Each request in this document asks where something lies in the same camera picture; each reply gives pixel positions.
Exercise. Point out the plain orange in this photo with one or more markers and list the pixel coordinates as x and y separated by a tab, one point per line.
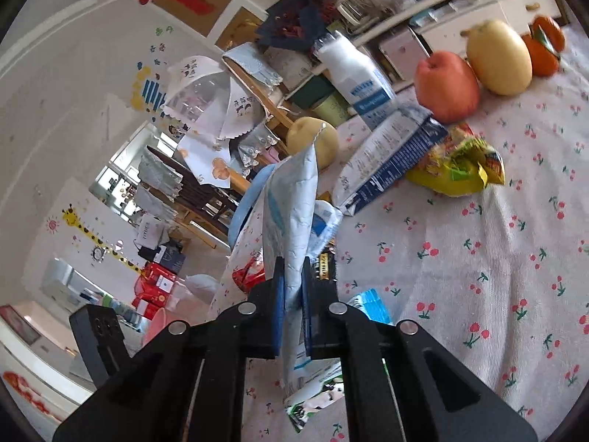
552	29

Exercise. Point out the red snack wrapper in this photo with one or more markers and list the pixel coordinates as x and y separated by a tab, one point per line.
248	276

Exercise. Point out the white bottle blue label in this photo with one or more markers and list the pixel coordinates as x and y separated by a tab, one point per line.
354	78

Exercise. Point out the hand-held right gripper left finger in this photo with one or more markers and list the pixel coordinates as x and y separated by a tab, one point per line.
277	306

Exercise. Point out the light wooden chair blue cover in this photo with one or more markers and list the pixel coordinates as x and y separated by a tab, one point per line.
253	66

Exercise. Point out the dark green box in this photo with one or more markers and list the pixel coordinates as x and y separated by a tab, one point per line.
313	90

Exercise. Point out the white mesh food cover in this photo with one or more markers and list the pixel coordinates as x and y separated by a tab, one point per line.
198	92

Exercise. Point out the small yellow pear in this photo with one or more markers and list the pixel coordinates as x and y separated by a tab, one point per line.
322	138

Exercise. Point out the white television cabinet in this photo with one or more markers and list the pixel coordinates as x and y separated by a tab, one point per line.
460	14

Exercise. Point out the blue foil wrapper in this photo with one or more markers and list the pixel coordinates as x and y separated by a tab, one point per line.
370	304

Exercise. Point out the red apple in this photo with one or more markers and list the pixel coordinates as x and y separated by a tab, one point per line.
446	87

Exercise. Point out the blue white flattened carton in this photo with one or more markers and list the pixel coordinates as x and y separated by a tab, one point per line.
391	156

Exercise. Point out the navy shopping bag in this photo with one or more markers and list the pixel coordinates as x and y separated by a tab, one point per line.
168	255

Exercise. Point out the white orange print tablecloth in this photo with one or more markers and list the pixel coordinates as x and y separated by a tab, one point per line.
207	156

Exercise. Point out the white shopping bag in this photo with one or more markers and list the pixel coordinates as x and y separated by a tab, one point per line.
149	232

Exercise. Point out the silver printed snack packet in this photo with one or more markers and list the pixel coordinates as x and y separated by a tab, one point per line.
294	221

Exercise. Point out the pink plastic bucket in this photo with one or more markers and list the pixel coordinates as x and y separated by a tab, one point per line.
158	324

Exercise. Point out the blue plastic stool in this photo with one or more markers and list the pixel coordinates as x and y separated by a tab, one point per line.
244	207

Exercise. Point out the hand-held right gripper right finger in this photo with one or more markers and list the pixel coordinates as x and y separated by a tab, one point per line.
309	306

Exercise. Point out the yellow snack wrapper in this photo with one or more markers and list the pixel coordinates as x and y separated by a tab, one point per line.
460	165

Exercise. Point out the brown wooden chair lace cover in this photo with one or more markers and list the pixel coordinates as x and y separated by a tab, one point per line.
152	207

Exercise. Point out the grey plastic stool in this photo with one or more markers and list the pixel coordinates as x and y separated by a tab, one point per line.
202	285

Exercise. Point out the green waste bin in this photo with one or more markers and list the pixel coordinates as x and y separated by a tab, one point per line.
329	107

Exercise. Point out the large yellow pear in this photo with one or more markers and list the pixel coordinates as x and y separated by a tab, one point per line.
499	57

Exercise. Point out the dark blue flower bouquet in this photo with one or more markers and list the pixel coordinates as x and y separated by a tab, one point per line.
290	23

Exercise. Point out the orange with green leaf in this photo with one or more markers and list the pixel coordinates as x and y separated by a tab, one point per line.
540	62

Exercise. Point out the silver metal box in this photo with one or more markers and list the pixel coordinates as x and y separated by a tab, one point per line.
405	50

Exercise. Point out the cork wall panel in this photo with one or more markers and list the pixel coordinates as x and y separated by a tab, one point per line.
216	14

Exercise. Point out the green white wrapper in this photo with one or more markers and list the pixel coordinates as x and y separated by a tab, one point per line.
317	398

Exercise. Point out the red gift box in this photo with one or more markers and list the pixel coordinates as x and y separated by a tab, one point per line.
147	303
158	278

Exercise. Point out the blue yellow wall sticker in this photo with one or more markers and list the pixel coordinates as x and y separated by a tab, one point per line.
147	90

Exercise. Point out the dark wooden chair lace cover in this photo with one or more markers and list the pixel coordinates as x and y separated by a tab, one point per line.
193	186

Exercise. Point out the giraffe wall sticker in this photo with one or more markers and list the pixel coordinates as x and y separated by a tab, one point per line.
92	235

